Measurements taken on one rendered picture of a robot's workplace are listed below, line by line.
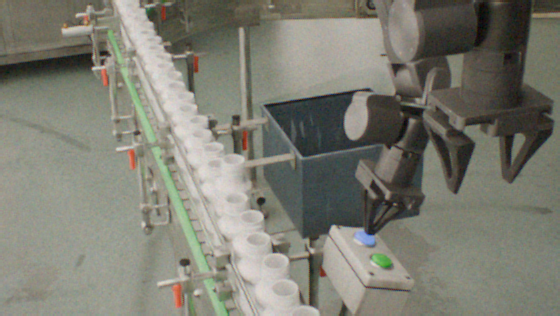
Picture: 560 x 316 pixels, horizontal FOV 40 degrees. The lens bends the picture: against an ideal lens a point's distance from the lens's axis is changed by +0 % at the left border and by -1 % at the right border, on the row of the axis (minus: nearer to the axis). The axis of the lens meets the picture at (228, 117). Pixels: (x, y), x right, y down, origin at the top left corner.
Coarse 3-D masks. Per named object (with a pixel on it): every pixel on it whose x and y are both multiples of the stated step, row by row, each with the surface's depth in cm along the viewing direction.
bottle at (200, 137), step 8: (192, 136) 141; (200, 136) 143; (208, 136) 140; (192, 144) 142; (200, 144) 140; (192, 152) 142; (200, 152) 141; (192, 160) 142; (200, 160) 141; (192, 168) 142; (192, 184) 144; (192, 192) 145; (192, 208) 147; (200, 216) 147
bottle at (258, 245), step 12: (252, 240) 113; (264, 240) 113; (252, 252) 110; (264, 252) 110; (240, 264) 113; (252, 264) 111; (252, 276) 111; (240, 288) 114; (252, 288) 112; (240, 300) 115
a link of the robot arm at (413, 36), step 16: (400, 0) 68; (416, 0) 66; (432, 0) 66; (448, 0) 67; (464, 0) 67; (400, 16) 69; (416, 16) 66; (432, 16) 67; (448, 16) 67; (464, 16) 67; (400, 32) 69; (416, 32) 66; (432, 32) 67; (448, 32) 67; (464, 32) 67; (400, 48) 70; (416, 48) 67; (432, 48) 67; (448, 48) 68; (464, 48) 69
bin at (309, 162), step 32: (320, 96) 205; (352, 96) 208; (224, 128) 195; (288, 128) 207; (320, 128) 209; (256, 160) 179; (288, 160) 186; (320, 160) 177; (352, 160) 179; (256, 192) 206; (288, 192) 190; (320, 192) 180; (352, 192) 183; (320, 224) 184; (352, 224) 187
